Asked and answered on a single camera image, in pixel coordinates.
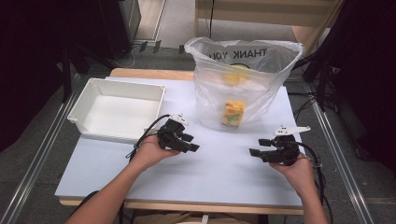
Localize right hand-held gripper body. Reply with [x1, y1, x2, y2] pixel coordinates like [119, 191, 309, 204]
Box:
[261, 125, 311, 167]

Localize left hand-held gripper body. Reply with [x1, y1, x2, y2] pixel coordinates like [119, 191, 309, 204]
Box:
[157, 113, 190, 153]

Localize yellow toy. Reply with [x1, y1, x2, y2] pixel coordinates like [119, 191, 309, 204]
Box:
[220, 99, 247, 128]

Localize clear plastic bag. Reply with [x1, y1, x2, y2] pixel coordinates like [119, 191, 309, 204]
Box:
[184, 36, 306, 132]

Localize person's left hand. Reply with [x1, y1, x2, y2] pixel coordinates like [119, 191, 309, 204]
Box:
[129, 134, 181, 174]

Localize person's right hand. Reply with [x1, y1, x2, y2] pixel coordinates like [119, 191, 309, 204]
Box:
[269, 154, 317, 198]

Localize white plastic tray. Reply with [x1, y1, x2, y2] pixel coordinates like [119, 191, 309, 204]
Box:
[66, 77, 166, 145]

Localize yellow soft packet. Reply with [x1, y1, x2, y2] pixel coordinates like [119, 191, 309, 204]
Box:
[222, 72, 248, 86]

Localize person's beige clothing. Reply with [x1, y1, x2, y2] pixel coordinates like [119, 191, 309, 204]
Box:
[132, 210, 260, 224]

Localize black metal stand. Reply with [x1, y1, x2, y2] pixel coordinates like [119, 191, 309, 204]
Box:
[59, 43, 117, 105]
[292, 52, 335, 112]

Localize black rounded chair part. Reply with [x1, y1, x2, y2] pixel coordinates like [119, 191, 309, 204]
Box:
[68, 189, 101, 218]

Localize dark curtain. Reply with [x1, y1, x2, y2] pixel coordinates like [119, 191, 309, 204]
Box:
[311, 0, 396, 174]
[0, 0, 106, 153]

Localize black cabinet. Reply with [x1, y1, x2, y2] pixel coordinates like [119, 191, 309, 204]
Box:
[98, 0, 142, 61]

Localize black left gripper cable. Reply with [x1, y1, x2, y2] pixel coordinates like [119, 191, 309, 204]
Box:
[125, 113, 172, 161]

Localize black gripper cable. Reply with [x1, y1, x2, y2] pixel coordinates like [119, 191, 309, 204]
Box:
[294, 141, 334, 224]
[125, 113, 172, 161]

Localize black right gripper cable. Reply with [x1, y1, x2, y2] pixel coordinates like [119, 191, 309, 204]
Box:
[294, 141, 334, 224]

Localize black floor cables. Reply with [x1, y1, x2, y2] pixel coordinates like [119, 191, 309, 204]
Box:
[288, 90, 341, 123]

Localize metal floor rail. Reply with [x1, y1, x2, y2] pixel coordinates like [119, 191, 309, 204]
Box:
[306, 83, 375, 224]
[0, 74, 86, 224]

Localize white floor cable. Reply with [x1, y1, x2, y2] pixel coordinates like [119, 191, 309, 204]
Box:
[115, 45, 142, 68]

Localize black hanging cable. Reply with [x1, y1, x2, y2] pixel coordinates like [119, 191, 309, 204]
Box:
[209, 0, 216, 40]

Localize wooden shelf frame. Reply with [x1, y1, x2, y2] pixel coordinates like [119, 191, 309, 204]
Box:
[193, 0, 344, 58]

